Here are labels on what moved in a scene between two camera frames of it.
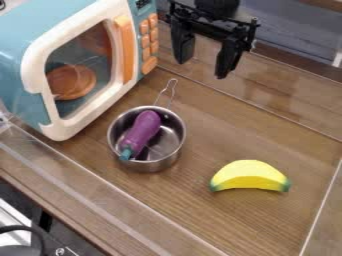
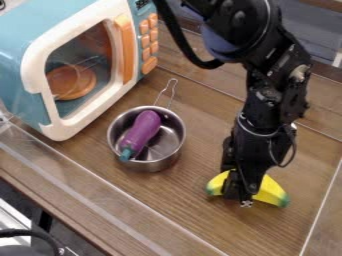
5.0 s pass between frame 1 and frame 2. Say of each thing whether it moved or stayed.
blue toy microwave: stayed
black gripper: moved
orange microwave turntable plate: stayed
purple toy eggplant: stayed
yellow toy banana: moved
